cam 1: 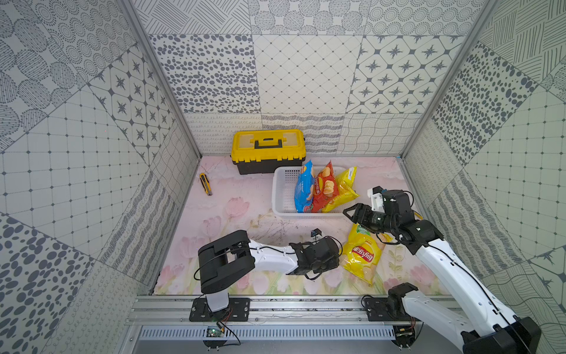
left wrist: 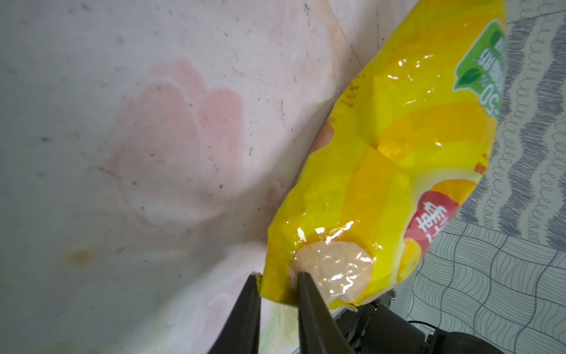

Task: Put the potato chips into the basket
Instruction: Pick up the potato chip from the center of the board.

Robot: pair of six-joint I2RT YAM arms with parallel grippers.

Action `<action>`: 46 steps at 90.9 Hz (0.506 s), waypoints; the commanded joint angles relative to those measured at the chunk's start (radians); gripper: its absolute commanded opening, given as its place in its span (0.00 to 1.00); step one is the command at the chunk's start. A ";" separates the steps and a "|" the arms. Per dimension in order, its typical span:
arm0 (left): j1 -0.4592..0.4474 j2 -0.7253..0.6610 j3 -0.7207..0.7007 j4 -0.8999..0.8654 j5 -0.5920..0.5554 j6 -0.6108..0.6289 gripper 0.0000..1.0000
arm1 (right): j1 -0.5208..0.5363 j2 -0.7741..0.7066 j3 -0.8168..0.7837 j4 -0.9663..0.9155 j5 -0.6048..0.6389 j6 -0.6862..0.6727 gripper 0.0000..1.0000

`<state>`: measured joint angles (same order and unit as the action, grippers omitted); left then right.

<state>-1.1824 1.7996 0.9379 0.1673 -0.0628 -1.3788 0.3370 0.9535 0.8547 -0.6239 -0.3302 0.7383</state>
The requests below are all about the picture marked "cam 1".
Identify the red chips bag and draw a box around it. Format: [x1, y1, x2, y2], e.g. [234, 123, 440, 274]
[311, 162, 339, 213]

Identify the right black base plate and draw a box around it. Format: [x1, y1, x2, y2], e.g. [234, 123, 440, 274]
[361, 296, 394, 322]

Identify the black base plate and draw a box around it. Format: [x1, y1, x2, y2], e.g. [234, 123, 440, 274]
[361, 296, 394, 322]
[190, 297, 251, 322]

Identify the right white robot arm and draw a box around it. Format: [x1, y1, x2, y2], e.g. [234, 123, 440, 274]
[343, 187, 542, 353]

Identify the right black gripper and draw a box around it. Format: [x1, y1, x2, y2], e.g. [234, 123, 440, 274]
[343, 203, 397, 235]

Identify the aluminium mounting rail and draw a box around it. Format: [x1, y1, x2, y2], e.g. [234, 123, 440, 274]
[125, 296, 463, 348]

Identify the yellow Lay's chips bag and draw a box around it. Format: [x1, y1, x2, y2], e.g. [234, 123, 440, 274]
[340, 224, 394, 286]

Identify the white plastic basket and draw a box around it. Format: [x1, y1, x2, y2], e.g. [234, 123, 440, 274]
[271, 167, 359, 220]

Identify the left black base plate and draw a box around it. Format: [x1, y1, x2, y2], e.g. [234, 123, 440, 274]
[190, 297, 251, 322]

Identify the yellow black utility knife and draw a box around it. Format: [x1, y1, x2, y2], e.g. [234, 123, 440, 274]
[199, 173, 212, 196]

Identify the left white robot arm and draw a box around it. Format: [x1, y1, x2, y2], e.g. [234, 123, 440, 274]
[194, 229, 343, 314]

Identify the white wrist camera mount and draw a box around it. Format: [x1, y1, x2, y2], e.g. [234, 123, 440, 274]
[367, 186, 384, 212]

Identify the yellow black toolbox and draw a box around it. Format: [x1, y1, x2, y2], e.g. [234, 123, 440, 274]
[231, 129, 307, 175]

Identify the blue chips bag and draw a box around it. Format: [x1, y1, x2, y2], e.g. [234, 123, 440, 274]
[294, 161, 315, 213]

